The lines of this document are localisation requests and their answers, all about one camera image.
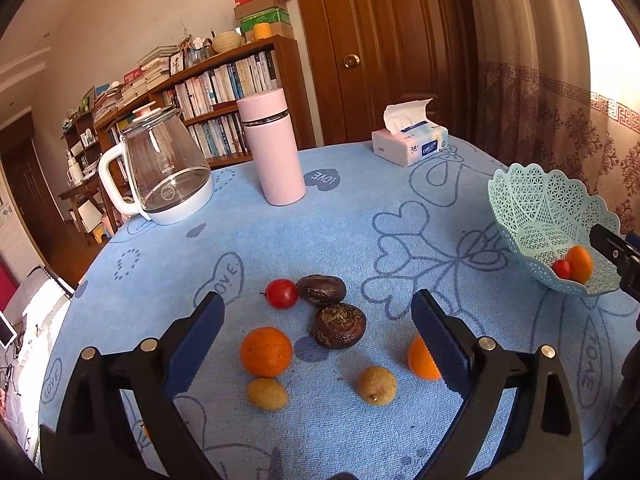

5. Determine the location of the orange mandarin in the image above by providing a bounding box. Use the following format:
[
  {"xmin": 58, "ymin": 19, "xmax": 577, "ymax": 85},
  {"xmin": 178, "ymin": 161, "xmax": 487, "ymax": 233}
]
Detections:
[
  {"xmin": 407, "ymin": 334, "xmax": 442, "ymax": 382},
  {"xmin": 240, "ymin": 326, "xmax": 293, "ymax": 378}
]

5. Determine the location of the tan longan fruit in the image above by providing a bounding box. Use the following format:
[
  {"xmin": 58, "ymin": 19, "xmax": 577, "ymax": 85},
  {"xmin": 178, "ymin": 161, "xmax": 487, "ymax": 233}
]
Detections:
[
  {"xmin": 247, "ymin": 378, "xmax": 288, "ymax": 411},
  {"xmin": 357, "ymin": 366, "xmax": 398, "ymax": 406}
]

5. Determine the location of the dark passion fruit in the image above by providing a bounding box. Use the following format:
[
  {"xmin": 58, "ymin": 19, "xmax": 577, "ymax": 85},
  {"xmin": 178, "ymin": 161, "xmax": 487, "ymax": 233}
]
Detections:
[
  {"xmin": 296, "ymin": 274, "xmax": 346, "ymax": 308},
  {"xmin": 312, "ymin": 304, "xmax": 367, "ymax": 350}
]

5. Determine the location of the red tomato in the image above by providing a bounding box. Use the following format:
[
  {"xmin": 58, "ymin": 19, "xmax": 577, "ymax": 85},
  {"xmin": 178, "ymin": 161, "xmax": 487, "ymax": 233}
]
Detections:
[
  {"xmin": 262, "ymin": 278, "xmax": 298, "ymax": 310},
  {"xmin": 551, "ymin": 259, "xmax": 572, "ymax": 280}
]

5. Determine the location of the orange in basket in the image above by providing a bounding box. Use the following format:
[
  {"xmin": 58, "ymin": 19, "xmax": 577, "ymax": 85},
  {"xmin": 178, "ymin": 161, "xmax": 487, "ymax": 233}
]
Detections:
[{"xmin": 565, "ymin": 245, "xmax": 593, "ymax": 284}]

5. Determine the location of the red tomato in basket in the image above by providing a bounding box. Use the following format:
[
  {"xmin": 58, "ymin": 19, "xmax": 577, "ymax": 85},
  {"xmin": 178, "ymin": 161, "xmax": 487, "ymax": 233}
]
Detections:
[{"xmin": 551, "ymin": 259, "xmax": 572, "ymax": 280}]

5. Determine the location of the mint lattice fruit basket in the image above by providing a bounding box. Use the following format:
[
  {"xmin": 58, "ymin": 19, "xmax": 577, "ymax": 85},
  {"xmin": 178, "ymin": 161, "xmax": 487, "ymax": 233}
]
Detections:
[{"xmin": 488, "ymin": 162, "xmax": 620, "ymax": 297}]

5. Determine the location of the patterned curtain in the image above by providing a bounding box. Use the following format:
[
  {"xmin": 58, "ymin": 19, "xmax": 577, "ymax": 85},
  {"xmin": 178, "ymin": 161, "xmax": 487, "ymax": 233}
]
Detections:
[{"xmin": 472, "ymin": 0, "xmax": 639, "ymax": 232}]

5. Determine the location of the blue patterned tablecloth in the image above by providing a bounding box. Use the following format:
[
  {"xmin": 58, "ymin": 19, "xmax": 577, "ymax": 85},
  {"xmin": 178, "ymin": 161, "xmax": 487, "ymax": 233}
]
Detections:
[{"xmin": 39, "ymin": 140, "xmax": 639, "ymax": 479}]

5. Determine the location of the tissue pack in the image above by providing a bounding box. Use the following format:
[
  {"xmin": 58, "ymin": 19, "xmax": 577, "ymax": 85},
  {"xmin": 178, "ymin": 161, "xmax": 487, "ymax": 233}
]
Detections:
[{"xmin": 371, "ymin": 98, "xmax": 449, "ymax": 167}]

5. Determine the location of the glass electric kettle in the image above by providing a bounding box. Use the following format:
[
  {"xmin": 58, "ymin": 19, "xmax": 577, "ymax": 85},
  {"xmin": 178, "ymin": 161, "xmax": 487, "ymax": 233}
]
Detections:
[{"xmin": 98, "ymin": 103, "xmax": 214, "ymax": 226}]

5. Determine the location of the brown wooden door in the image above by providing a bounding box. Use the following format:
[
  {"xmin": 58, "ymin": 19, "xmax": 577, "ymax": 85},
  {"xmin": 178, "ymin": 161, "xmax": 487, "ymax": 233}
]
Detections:
[{"xmin": 296, "ymin": 0, "xmax": 478, "ymax": 144}]

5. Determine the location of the brass door knob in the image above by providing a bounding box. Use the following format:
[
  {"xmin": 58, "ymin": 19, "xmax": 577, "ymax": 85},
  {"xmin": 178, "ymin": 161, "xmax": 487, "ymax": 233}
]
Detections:
[{"xmin": 343, "ymin": 53, "xmax": 361, "ymax": 70}]

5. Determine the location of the pink thermos bottle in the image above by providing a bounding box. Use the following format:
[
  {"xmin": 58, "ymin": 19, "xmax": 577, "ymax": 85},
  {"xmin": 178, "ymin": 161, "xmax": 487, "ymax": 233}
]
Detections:
[{"xmin": 238, "ymin": 88, "xmax": 306, "ymax": 207}]

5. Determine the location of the wooden bookshelf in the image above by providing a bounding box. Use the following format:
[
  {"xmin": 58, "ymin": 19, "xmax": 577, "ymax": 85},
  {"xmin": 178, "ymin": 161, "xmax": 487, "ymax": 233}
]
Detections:
[{"xmin": 94, "ymin": 35, "xmax": 316, "ymax": 167}]

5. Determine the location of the woven round basket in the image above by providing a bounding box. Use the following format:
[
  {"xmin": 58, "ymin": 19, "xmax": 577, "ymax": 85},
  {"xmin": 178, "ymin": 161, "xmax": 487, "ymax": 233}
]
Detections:
[{"xmin": 212, "ymin": 30, "xmax": 245, "ymax": 54}]

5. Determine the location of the green box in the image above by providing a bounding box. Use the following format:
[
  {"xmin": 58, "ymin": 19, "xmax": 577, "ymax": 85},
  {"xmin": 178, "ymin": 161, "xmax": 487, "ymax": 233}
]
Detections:
[{"xmin": 240, "ymin": 6, "xmax": 291, "ymax": 32}]

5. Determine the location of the yellow cylinder candle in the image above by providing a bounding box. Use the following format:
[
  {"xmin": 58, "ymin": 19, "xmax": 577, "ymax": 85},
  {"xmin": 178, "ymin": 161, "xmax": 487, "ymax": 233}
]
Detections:
[{"xmin": 253, "ymin": 23, "xmax": 273, "ymax": 41}]

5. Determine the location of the brown cardboard box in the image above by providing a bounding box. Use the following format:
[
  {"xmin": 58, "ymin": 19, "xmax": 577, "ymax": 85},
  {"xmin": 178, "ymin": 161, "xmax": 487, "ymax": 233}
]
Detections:
[{"xmin": 234, "ymin": 0, "xmax": 286, "ymax": 20}]

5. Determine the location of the picture frame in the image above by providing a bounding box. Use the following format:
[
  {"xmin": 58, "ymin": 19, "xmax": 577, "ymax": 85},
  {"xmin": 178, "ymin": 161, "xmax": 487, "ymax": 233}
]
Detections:
[{"xmin": 169, "ymin": 50, "xmax": 184, "ymax": 76}]

